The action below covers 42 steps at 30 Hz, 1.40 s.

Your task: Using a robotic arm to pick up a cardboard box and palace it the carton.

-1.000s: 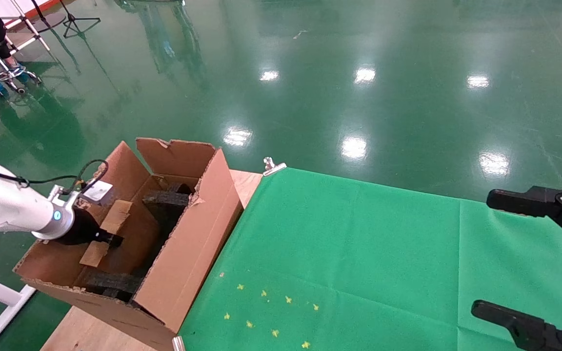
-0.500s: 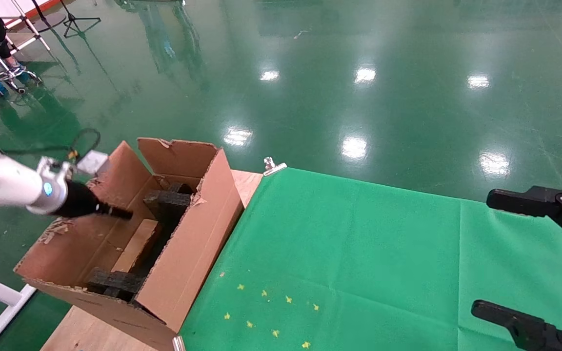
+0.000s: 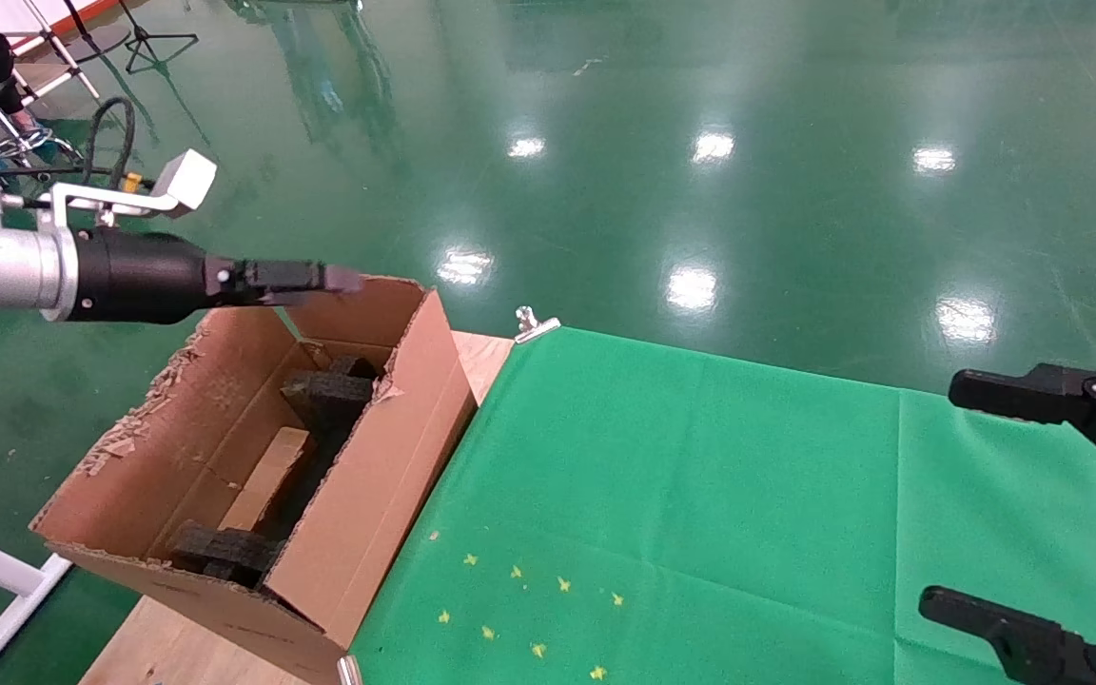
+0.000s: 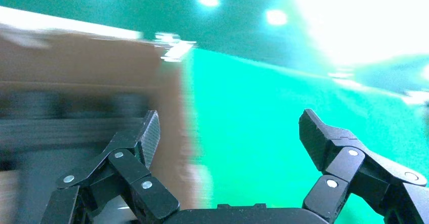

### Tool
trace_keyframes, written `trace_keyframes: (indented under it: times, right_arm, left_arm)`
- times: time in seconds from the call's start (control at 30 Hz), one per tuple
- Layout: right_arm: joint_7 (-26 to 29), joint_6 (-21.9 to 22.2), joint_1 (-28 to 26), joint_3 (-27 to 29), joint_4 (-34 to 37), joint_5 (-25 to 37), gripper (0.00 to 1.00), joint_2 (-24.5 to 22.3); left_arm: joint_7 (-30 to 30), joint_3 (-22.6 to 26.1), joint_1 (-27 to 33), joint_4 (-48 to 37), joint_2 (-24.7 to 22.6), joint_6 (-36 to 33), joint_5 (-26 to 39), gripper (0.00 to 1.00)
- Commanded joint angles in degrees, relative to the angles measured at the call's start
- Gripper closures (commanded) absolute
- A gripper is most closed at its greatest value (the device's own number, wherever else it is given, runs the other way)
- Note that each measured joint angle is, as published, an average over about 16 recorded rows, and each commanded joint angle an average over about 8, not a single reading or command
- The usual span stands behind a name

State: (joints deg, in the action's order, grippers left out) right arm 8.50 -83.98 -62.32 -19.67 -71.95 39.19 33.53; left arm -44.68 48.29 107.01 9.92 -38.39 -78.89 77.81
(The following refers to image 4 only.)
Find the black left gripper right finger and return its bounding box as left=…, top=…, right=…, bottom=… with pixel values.
left=298, top=108, right=429, bottom=224

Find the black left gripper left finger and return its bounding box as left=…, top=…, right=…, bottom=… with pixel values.
left=40, top=110, right=180, bottom=224

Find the large open cardboard carton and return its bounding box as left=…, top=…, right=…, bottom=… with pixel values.
left=0, top=25, right=205, bottom=224

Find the dark foam padding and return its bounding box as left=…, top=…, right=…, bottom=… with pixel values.
left=0, top=92, right=151, bottom=224

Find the green cloth mat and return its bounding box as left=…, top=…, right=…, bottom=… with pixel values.
left=182, top=47, right=429, bottom=224

